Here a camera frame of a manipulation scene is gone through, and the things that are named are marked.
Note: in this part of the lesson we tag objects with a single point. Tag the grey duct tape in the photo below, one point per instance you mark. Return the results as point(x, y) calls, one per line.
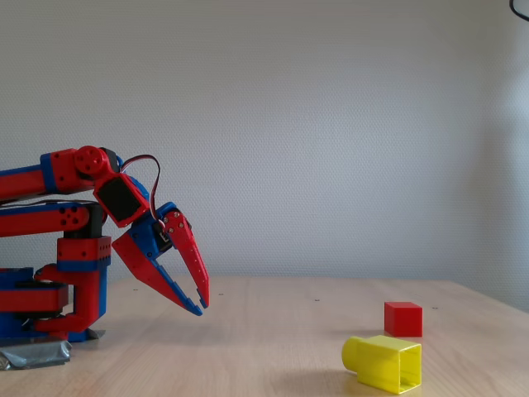
point(33, 351)

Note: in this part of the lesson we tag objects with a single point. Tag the blue gripper black motor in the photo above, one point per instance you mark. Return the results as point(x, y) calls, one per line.
point(145, 241)

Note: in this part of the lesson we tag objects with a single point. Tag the yellow hollow block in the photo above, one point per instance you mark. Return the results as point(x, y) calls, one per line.
point(378, 360)

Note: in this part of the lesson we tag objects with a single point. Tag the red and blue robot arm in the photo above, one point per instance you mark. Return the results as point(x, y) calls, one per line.
point(25, 182)

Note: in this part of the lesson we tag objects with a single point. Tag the red cube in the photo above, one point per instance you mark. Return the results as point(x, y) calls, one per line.
point(403, 320)

